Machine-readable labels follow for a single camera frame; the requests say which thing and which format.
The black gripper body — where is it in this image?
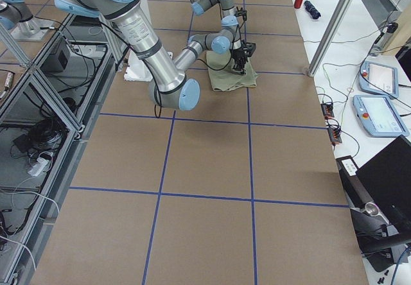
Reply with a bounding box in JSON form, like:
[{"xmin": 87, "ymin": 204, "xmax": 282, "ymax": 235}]
[
  {"xmin": 234, "ymin": 6, "xmax": 248, "ymax": 22},
  {"xmin": 231, "ymin": 48, "xmax": 247, "ymax": 70}
]

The olive green long-sleeve shirt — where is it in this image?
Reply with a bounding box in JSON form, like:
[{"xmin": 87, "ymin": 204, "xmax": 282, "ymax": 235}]
[{"xmin": 206, "ymin": 51, "xmax": 258, "ymax": 92}]

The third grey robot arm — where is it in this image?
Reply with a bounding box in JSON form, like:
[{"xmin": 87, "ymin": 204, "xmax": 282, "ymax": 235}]
[{"xmin": 1, "ymin": 0, "xmax": 55, "ymax": 42}]

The dark blue folded cloth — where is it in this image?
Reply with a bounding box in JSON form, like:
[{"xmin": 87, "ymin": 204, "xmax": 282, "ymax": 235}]
[{"xmin": 304, "ymin": 0, "xmax": 321, "ymax": 20}]

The far orange connector box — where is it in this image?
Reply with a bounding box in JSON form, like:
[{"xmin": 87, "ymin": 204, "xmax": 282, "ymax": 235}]
[{"xmin": 320, "ymin": 103, "xmax": 335, "ymax": 119}]

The orange connector box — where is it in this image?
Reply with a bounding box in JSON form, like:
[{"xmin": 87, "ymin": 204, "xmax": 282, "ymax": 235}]
[
  {"xmin": 320, "ymin": 103, "xmax": 335, "ymax": 119},
  {"xmin": 328, "ymin": 125, "xmax": 342, "ymax": 146}
]

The near orange connector box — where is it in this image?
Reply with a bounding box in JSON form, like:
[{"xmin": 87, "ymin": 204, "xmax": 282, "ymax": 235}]
[{"xmin": 328, "ymin": 125, "xmax": 342, "ymax": 146}]

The far blue teach pendant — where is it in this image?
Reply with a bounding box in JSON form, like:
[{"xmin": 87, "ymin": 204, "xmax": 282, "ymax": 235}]
[{"xmin": 358, "ymin": 60, "xmax": 399, "ymax": 99}]

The blue teach pendant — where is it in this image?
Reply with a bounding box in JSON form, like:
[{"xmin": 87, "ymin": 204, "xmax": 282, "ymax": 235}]
[
  {"xmin": 358, "ymin": 60, "xmax": 399, "ymax": 99},
  {"xmin": 353, "ymin": 95, "xmax": 410, "ymax": 138}
]

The near blue teach pendant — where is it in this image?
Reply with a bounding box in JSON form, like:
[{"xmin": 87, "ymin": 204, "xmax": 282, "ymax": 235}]
[{"xmin": 353, "ymin": 95, "xmax": 410, "ymax": 138}]

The black laptop computer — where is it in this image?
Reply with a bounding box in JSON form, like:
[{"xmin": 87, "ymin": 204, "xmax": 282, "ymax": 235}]
[{"xmin": 337, "ymin": 135, "xmax": 410, "ymax": 219}]

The white power strip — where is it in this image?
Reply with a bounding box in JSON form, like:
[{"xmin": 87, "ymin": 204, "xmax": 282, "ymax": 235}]
[{"xmin": 27, "ymin": 157, "xmax": 51, "ymax": 177}]

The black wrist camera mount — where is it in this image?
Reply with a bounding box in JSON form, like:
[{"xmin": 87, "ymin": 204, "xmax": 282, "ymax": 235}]
[{"xmin": 243, "ymin": 42, "xmax": 256, "ymax": 58}]

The black braided left cable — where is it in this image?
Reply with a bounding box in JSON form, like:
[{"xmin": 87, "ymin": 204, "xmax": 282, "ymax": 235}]
[{"xmin": 152, "ymin": 18, "xmax": 248, "ymax": 119}]

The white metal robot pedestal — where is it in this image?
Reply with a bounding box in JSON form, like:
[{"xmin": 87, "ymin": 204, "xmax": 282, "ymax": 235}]
[{"xmin": 124, "ymin": 50, "xmax": 153, "ymax": 82}]

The aluminium frame post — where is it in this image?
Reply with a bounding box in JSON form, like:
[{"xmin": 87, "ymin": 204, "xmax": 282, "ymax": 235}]
[{"xmin": 306, "ymin": 0, "xmax": 352, "ymax": 77}]

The aluminium frame rail structure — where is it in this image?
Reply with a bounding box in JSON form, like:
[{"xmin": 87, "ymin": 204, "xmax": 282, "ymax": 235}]
[{"xmin": 1, "ymin": 15, "xmax": 117, "ymax": 284}]

